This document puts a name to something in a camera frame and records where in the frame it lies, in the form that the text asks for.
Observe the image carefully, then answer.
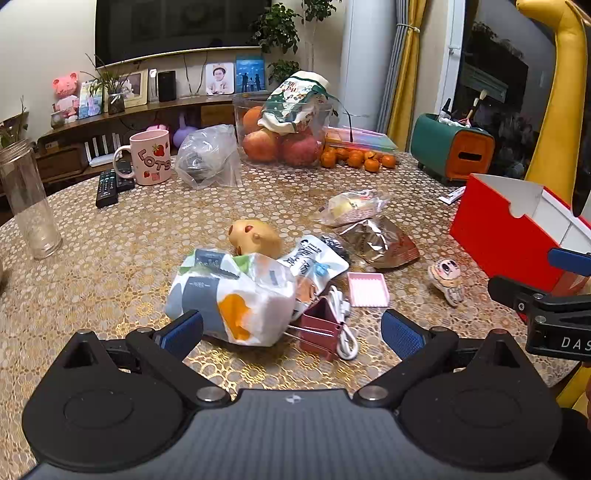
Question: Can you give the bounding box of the pile of tangerines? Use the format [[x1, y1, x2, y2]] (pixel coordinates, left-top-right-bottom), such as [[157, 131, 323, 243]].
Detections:
[[320, 144, 398, 173]]

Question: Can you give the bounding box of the cartoon figure charm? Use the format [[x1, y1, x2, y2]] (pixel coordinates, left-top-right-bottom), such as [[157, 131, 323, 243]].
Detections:
[[427, 259, 465, 307]]

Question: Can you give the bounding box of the makeup brush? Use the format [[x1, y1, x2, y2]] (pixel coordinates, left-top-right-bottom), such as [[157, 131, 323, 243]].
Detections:
[[464, 89, 488, 123]]

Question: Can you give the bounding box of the purple toy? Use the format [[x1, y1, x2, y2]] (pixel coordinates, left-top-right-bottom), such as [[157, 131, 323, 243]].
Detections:
[[172, 113, 202, 149]]

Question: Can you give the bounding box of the blue family photo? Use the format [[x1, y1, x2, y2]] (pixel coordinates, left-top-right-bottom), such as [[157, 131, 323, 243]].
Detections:
[[235, 56, 267, 93]]

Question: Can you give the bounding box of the foil snack packet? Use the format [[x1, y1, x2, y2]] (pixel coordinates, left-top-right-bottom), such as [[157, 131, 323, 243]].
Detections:
[[333, 217, 421, 270]]

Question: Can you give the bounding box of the pink note pad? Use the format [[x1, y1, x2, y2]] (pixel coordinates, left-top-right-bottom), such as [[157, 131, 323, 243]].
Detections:
[[347, 272, 390, 308]]

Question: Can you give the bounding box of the black speaker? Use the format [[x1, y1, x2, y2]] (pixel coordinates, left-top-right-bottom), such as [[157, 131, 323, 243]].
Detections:
[[157, 71, 177, 103]]

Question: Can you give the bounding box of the yellow curtain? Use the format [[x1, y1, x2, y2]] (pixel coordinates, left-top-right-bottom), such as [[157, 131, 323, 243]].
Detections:
[[387, 0, 428, 151]]

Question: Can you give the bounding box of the television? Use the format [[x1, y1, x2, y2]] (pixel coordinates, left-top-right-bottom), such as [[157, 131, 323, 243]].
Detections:
[[95, 0, 273, 68]]

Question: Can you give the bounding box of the clear bread packet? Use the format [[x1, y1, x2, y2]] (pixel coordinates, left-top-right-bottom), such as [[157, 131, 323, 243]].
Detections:
[[314, 189, 393, 227]]

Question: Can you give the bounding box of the maroon binder clip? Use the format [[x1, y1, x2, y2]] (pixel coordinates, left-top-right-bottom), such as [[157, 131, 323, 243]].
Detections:
[[286, 296, 341, 362]]

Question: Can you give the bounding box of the red apple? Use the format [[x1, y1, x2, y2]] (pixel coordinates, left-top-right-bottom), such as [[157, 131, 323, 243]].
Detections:
[[281, 131, 322, 167], [242, 129, 280, 162]]

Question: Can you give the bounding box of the brown capybara toy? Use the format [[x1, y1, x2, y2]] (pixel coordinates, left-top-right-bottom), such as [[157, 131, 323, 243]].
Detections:
[[229, 219, 283, 259]]

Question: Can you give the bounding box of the clear plastic bag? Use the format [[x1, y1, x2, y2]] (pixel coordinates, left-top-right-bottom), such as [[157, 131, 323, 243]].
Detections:
[[175, 124, 243, 190]]

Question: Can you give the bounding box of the wooden TV cabinet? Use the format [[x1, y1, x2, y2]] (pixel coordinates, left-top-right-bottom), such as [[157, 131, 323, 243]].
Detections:
[[34, 95, 278, 186]]

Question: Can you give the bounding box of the gold patterned desktop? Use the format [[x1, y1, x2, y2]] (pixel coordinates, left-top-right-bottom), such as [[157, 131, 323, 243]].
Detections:
[[0, 150, 581, 467]]

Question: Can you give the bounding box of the pastel flat box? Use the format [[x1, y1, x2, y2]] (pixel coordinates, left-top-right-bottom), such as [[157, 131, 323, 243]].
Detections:
[[323, 127, 399, 153]]

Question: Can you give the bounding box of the white cable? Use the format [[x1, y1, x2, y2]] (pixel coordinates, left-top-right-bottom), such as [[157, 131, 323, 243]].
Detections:
[[323, 286, 360, 361]]

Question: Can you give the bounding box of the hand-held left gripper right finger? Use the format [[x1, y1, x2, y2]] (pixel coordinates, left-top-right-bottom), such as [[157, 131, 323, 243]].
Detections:
[[353, 309, 532, 409]]

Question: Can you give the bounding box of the pink pig plush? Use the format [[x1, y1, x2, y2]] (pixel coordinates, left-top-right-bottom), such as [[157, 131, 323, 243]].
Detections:
[[52, 71, 81, 123]]

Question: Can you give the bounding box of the small dark snack packet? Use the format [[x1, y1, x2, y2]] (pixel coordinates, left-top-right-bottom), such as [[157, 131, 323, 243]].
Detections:
[[318, 233, 352, 264]]

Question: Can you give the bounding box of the pink mug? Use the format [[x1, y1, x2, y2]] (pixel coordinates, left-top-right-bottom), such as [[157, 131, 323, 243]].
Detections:
[[113, 130, 173, 186]]

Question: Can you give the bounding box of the wooden photo frame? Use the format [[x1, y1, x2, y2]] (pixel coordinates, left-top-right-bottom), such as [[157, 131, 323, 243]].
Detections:
[[117, 69, 149, 108]]

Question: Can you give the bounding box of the glass balcony door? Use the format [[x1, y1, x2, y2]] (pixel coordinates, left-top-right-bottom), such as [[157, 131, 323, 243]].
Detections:
[[434, 0, 556, 182]]

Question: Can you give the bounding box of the green orange tissue box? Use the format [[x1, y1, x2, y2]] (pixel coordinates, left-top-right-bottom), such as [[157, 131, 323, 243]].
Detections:
[[411, 113, 496, 182]]

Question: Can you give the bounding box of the white standing air conditioner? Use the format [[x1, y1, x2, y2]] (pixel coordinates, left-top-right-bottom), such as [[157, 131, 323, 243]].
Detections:
[[339, 0, 399, 133]]

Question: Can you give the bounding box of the black remote control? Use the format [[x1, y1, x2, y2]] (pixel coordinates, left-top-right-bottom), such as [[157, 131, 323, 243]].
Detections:
[[115, 159, 136, 193], [95, 169, 120, 209]]

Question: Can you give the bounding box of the potted grass plant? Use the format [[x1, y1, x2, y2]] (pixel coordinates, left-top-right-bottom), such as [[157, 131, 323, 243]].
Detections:
[[81, 53, 139, 116]]

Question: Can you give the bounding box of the glass fruit bowl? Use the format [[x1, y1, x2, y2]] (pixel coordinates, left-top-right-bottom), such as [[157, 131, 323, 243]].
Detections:
[[232, 91, 334, 168]]

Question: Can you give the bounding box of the glass jar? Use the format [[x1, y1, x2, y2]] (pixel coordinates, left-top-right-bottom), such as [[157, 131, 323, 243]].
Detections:
[[0, 141, 63, 260]]

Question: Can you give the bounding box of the white router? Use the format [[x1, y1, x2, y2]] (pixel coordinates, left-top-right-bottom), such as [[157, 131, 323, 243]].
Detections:
[[84, 133, 122, 167]]

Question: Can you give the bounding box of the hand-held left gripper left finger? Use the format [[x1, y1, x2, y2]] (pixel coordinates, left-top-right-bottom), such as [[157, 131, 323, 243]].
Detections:
[[64, 309, 231, 409]]

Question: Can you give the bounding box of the leafy indoor tree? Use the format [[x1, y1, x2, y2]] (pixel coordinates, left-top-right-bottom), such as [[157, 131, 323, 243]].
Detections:
[[249, 0, 341, 85]]

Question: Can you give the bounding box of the small white tube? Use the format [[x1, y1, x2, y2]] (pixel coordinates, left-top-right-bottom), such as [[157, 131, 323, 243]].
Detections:
[[438, 187, 468, 206]]

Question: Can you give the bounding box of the red cardboard box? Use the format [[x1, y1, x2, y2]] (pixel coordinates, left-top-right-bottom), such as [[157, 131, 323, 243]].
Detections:
[[449, 174, 591, 297]]

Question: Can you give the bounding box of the yellow chair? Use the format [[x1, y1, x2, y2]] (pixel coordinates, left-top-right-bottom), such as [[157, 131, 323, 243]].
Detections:
[[515, 0, 591, 409]]

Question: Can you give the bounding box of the grey curtain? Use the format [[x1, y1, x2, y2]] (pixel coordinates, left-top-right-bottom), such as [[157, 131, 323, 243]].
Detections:
[[376, 0, 413, 136]]

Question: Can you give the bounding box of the white snack pouch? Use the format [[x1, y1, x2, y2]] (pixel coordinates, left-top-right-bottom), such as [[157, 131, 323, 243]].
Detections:
[[277, 234, 350, 322]]

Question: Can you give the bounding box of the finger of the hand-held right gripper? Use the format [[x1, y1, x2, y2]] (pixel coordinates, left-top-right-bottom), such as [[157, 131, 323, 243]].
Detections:
[[488, 275, 591, 324], [549, 247, 591, 277]]

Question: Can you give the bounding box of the colourful picture card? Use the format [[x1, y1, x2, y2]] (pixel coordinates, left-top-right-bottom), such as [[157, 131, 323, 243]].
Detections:
[[78, 80, 103, 120]]

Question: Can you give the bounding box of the baby portrait photo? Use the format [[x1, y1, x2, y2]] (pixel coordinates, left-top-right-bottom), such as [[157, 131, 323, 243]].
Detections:
[[204, 62, 234, 97]]

